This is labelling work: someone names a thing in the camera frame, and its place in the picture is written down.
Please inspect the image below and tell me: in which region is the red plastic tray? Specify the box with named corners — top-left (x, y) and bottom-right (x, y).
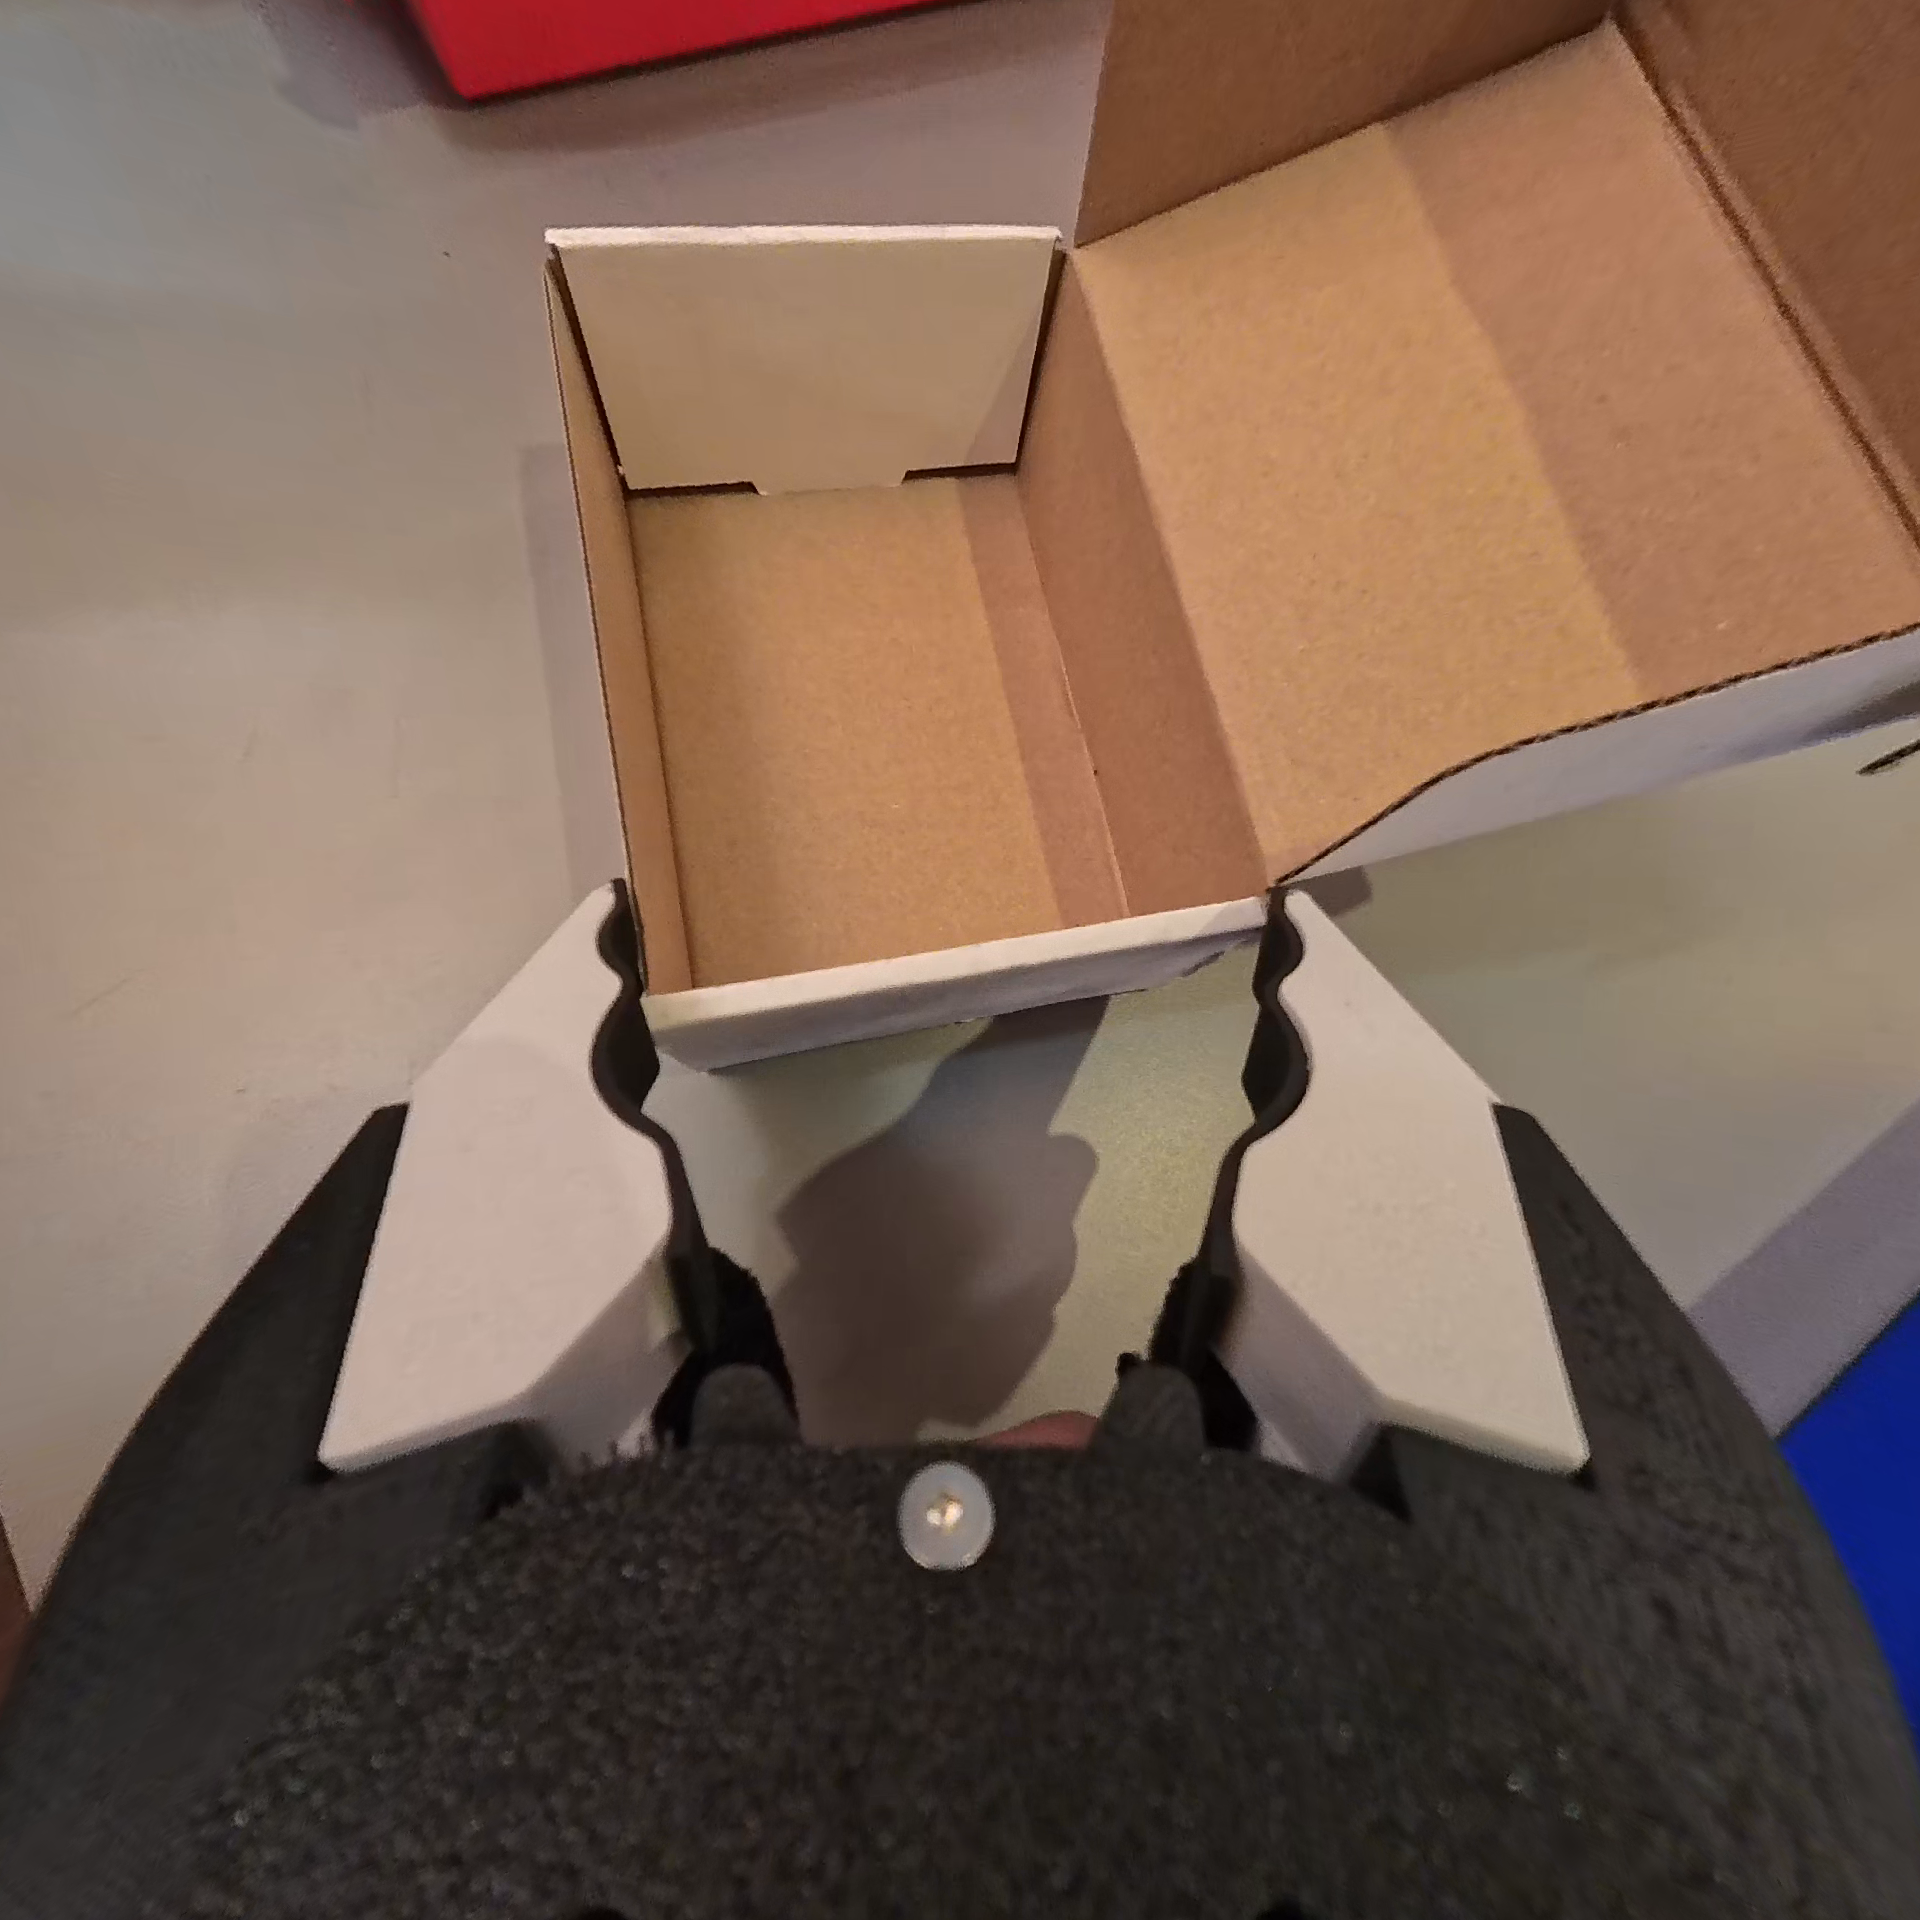
top-left (398, 0), bottom-right (1116, 105)

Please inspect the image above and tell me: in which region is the blue panel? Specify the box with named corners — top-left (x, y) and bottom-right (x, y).
top-left (1670, 1176), bottom-right (1920, 1877)

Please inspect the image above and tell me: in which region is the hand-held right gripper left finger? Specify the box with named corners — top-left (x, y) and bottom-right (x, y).
top-left (315, 882), bottom-right (797, 1478)

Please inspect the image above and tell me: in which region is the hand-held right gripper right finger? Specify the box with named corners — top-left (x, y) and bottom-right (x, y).
top-left (1111, 885), bottom-right (1596, 1487)

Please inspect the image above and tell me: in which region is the white cardboard box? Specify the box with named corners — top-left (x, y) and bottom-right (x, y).
top-left (543, 0), bottom-right (1920, 1074)

